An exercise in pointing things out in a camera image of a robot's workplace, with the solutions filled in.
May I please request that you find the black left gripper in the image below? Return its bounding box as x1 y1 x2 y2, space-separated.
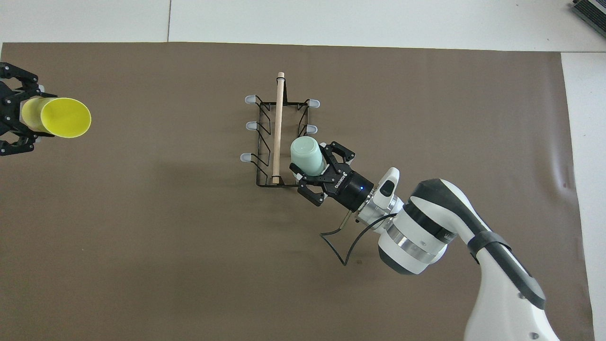
0 62 45 157

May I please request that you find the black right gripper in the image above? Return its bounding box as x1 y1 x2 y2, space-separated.
290 141 375 212

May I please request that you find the green plastic cup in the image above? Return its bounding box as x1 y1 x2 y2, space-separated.
290 136 327 175

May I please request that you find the yellow plastic cup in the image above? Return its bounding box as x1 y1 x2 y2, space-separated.
21 97 91 139

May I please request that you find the brown table mat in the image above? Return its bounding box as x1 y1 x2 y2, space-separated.
0 42 596 341

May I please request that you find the grey ribbed device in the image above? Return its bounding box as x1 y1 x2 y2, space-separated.
570 0 606 38

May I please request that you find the black wire cup rack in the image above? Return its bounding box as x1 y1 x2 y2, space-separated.
240 72 321 188

